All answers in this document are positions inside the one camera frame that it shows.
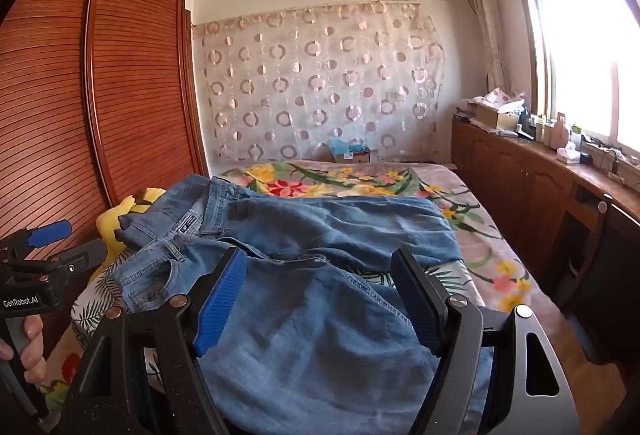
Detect tissue pack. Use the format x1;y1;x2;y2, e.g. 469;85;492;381
556;141;583;164

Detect wooden frame window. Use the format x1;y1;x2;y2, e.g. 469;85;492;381
505;0;640;166

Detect blue denim pants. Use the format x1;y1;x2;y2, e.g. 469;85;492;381
112;174;493;435

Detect cardboard box with blue cloth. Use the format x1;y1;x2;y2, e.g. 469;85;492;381
327;139;372;164

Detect yellow plush toy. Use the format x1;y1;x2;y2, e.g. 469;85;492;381
96;188;166;281

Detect long wooden low cabinet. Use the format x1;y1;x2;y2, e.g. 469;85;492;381
451;115;640;381

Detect leaf print bed sheet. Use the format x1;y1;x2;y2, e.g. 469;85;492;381
37;260;401;421

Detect floral blanket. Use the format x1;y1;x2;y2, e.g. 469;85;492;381
220;160;556;331

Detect beige window curtain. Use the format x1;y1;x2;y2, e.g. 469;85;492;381
462;0;508;93

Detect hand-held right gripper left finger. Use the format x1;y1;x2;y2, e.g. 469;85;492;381
57;245;251;435

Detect circle pattern sheer curtain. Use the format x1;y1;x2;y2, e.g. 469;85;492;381
191;0;447;163

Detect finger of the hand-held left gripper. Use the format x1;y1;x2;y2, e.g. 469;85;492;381
0;221;73;262
12;239;109;280

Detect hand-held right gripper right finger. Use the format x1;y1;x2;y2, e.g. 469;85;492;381
390;247;581;435

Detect person's left hand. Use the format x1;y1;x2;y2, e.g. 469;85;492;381
0;314;48;387

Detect cardboard box with papers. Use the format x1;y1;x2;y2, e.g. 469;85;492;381
472;88;526;131

